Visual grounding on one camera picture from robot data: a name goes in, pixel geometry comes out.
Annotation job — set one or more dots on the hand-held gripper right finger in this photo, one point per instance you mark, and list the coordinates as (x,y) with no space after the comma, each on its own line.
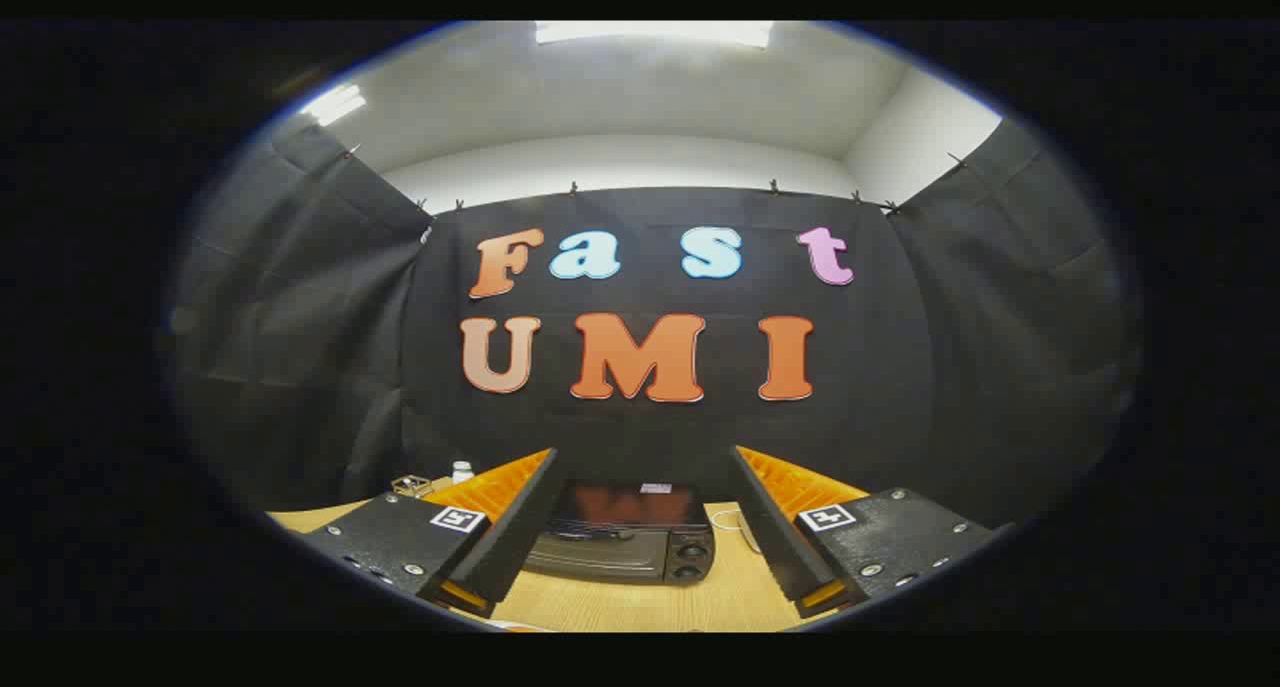
(775,537)

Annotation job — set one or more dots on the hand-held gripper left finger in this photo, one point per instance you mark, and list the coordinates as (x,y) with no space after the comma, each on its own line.
(515,537)

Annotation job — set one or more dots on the black toaster oven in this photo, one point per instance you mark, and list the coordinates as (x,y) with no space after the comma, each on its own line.
(620,552)

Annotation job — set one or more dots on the white bottle green label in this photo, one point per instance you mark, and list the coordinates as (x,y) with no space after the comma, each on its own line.
(462,472)

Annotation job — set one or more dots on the black backdrop cloth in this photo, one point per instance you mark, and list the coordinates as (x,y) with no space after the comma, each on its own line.
(900,367)

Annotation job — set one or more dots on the small ceiling light panel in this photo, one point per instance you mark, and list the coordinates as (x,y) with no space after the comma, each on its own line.
(335,104)

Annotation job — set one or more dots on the large ceiling light panel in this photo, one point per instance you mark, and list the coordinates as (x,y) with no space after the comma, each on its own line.
(650,33)

